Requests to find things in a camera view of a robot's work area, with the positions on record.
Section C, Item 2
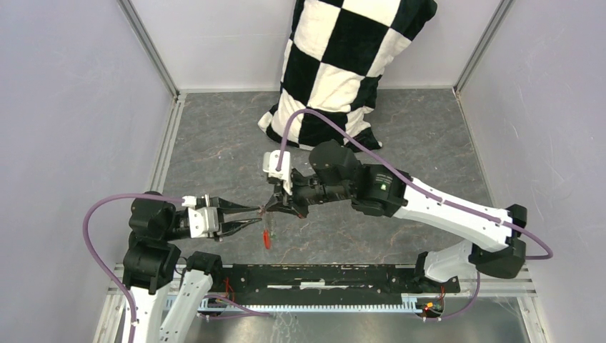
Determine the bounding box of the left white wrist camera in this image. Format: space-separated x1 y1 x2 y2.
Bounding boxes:
182 196 206 239

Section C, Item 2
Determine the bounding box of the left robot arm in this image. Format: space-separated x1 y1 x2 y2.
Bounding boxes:
122 192 260 342

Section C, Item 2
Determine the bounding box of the purple cable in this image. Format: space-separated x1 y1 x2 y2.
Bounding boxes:
82 193 269 343
276 109 555 323

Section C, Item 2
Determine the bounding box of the black white checkered pillow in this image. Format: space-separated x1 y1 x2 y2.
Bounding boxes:
258 0 438 151

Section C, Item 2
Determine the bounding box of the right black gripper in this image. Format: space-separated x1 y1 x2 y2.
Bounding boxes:
265 166 352 219

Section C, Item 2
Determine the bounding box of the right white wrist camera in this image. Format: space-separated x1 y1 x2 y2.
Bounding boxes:
262 150 293 195

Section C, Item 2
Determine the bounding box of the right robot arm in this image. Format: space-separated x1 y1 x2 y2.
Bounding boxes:
262 141 527 292

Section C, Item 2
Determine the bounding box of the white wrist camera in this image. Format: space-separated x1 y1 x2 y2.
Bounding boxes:
262 150 293 195
182 196 206 239

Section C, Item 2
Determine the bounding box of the metal key holder red handle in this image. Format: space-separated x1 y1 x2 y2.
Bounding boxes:
262 212 275 249

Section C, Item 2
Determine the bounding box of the white slotted cable duct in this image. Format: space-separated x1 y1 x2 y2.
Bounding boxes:
161 295 427 314

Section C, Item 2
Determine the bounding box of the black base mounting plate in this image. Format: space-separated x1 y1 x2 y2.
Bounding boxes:
211 264 461 306

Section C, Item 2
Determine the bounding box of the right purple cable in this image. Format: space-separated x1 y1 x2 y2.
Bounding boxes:
276 109 555 323

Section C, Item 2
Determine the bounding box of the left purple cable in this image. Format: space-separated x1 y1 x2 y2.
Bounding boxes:
82 193 269 343

